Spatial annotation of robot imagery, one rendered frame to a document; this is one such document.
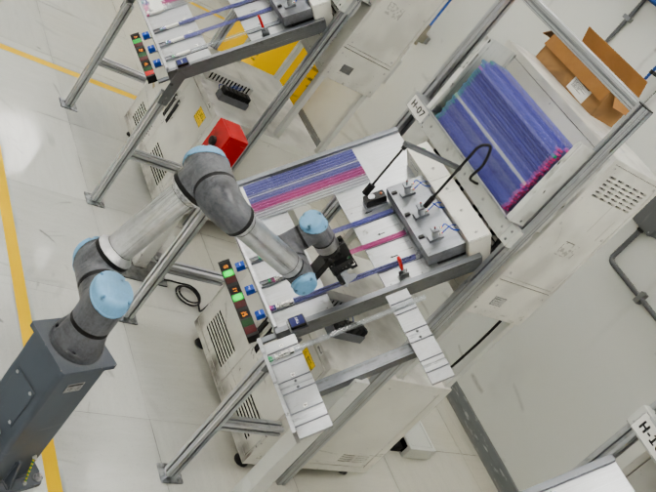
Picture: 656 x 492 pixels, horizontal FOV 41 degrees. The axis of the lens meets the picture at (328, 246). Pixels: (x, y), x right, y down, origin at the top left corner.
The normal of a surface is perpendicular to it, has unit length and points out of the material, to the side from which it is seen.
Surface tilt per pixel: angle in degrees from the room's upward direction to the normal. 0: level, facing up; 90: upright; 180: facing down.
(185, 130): 90
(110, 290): 8
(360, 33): 90
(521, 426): 90
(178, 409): 0
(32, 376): 90
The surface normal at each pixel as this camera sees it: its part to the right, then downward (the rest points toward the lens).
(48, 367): -0.57, 0.02
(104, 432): 0.59, -0.69
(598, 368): -0.73, -0.23
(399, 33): 0.35, 0.69
